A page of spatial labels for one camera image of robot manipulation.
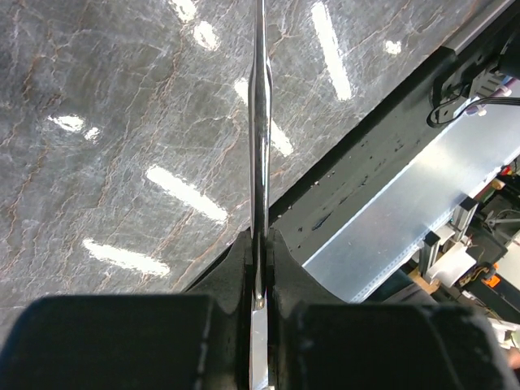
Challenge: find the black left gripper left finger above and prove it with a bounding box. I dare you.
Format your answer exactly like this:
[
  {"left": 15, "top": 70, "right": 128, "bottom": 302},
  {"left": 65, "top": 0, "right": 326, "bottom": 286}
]
[{"left": 1, "top": 232, "right": 253, "bottom": 389}]

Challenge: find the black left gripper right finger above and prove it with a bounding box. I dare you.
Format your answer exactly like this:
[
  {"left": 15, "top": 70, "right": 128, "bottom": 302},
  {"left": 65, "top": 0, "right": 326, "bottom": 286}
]
[{"left": 266, "top": 229, "right": 514, "bottom": 389}]

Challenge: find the silver table knife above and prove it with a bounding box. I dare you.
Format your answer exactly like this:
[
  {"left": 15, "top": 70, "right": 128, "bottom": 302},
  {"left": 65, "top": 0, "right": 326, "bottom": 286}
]
[{"left": 247, "top": 0, "right": 274, "bottom": 310}]

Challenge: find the light blue cable duct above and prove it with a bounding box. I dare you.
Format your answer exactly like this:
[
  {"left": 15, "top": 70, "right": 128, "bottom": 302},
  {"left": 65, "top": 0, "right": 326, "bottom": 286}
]
[{"left": 303, "top": 118, "right": 519, "bottom": 302}]

